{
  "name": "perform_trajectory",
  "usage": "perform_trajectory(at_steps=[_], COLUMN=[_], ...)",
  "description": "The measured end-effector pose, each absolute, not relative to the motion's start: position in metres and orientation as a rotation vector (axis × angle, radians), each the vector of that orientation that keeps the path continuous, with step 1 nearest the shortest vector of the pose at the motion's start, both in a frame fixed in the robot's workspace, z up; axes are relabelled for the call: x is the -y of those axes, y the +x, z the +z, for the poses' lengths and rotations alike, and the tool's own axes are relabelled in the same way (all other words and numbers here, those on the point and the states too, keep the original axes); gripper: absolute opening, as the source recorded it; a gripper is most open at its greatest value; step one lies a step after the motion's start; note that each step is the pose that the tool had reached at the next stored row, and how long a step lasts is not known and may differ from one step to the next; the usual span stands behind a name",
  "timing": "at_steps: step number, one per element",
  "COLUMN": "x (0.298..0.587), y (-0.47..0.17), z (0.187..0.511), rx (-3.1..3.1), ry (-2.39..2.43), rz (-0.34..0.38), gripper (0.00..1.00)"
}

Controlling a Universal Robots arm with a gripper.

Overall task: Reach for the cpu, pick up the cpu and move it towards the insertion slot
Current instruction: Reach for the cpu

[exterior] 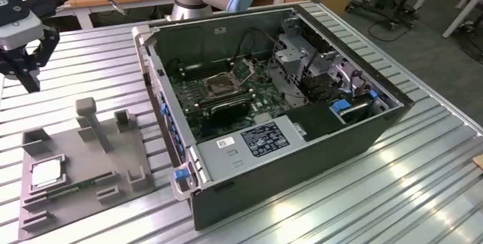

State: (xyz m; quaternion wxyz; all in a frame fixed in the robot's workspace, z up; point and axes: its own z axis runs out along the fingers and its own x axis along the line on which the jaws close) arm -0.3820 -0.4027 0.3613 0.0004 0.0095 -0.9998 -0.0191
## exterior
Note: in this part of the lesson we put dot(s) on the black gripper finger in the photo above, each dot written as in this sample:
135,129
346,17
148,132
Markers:
48,46
7,67

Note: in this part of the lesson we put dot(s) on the silver CPU green board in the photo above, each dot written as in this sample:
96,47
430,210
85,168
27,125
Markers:
47,173

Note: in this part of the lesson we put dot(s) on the blue slot clip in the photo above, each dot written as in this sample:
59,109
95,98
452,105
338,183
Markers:
163,109

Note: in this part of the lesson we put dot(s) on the black RAM slot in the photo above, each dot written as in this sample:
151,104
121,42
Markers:
206,64
207,69
226,99
206,106
207,73

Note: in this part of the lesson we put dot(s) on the CPU socket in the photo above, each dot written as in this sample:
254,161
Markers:
222,87

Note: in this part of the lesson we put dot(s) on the grey plastic parts rack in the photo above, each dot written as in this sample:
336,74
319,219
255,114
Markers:
83,159

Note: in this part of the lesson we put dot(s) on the green RAM stick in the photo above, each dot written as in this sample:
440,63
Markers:
71,190

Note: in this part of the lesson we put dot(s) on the blue case latch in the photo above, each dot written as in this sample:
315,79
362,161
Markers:
180,175

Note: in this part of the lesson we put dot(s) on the green motherboard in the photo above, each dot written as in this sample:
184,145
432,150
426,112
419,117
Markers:
264,98

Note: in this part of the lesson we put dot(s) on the small silver heat sink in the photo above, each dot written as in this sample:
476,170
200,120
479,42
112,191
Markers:
262,118

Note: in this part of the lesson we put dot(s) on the grey power supply unit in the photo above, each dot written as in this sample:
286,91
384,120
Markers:
223,164

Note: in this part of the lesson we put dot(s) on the silver metal drive cage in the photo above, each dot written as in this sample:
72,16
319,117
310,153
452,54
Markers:
288,57

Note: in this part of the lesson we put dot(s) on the black plastic shroud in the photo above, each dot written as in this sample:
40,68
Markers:
315,122

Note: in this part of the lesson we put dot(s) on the black open PC case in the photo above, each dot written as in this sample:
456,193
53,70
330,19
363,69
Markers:
287,184

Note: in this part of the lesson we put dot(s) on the hard disk in blue carrier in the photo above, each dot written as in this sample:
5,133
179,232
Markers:
339,106

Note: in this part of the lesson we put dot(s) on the small blue tab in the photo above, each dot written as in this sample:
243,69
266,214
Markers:
372,94

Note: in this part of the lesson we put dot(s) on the brown wooden block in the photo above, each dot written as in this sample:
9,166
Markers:
478,163

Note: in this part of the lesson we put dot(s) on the grey and black wrist camera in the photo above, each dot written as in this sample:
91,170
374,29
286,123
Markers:
19,31

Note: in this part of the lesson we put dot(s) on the silver curved metal bracket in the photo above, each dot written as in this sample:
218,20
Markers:
344,70

